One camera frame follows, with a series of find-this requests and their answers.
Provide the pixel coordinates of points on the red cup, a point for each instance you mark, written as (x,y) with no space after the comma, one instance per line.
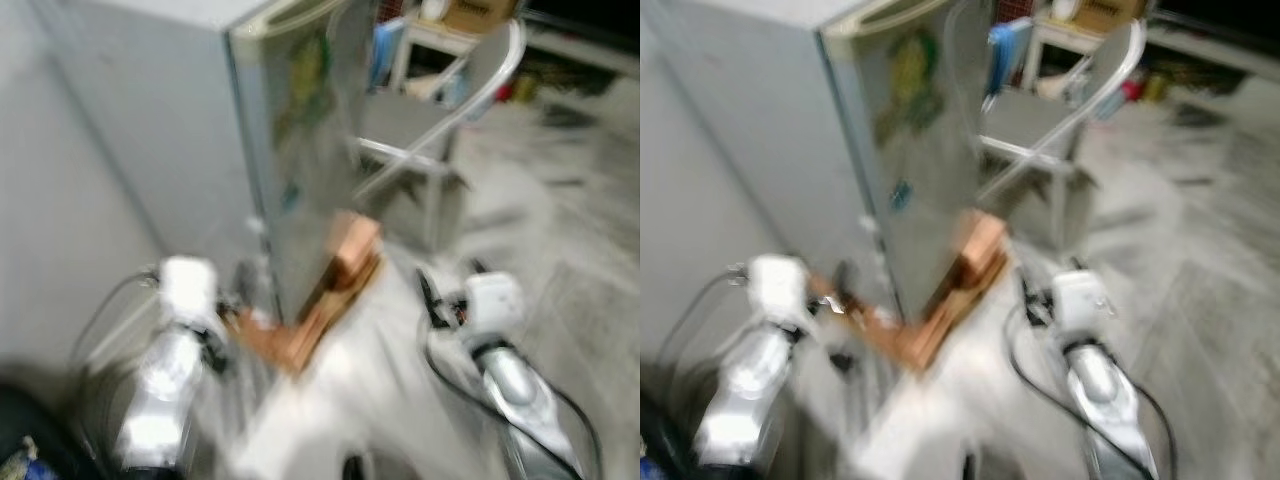
(1131,90)

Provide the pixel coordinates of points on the small blue door sticker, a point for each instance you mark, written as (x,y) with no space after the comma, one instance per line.
(902,196)

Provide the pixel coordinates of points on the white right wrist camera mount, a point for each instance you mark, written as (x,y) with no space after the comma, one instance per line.
(495,300)
(1080,298)

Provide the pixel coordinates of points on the silver metal chair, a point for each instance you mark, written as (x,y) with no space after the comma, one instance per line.
(410,120)
(1030,120)

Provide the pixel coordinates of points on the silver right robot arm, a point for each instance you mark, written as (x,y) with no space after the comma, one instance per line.
(1095,380)
(510,380)

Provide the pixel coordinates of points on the green yellow door sticker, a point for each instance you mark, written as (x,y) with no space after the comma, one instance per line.
(912,85)
(305,85)

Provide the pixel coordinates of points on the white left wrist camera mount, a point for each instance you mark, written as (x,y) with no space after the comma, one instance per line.
(775,285)
(190,285)

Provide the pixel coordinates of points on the white table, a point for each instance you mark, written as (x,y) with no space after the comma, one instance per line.
(440,40)
(1060,35)

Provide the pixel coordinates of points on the grey fridge cabinet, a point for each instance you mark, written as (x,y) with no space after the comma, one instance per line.
(760,120)
(150,120)

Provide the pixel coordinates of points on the gold green jar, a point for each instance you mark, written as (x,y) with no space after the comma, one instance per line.
(1155,88)

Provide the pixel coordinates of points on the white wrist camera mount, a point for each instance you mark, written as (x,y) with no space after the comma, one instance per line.
(775,285)
(1080,298)
(190,285)
(495,300)

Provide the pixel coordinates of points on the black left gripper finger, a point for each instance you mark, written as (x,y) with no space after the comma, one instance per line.
(246,282)
(847,281)

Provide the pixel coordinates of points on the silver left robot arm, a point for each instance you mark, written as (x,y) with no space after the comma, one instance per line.
(745,390)
(165,390)

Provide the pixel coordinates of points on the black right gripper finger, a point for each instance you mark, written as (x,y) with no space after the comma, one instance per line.
(478,268)
(1078,265)
(430,298)
(1031,296)

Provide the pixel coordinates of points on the blue cloth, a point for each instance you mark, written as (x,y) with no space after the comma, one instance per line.
(388,50)
(1005,50)

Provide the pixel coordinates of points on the brown cardboard box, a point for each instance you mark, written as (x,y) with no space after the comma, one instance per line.
(1110,15)
(480,15)

